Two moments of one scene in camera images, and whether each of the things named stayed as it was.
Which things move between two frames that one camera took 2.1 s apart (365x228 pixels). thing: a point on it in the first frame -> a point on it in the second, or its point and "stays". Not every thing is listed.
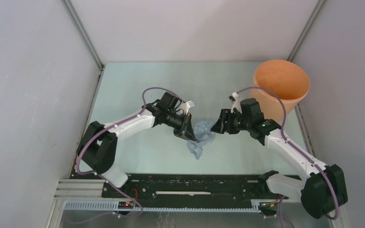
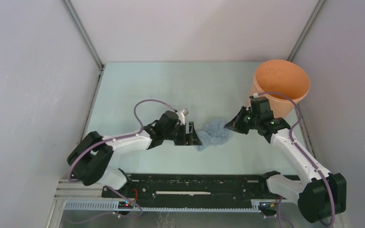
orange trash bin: (288, 81) stays
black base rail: (190, 187) stays
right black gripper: (225, 115) -> (235, 125)
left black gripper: (185, 131) -> (189, 139)
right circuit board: (272, 205) stays
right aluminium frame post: (320, 5) stays
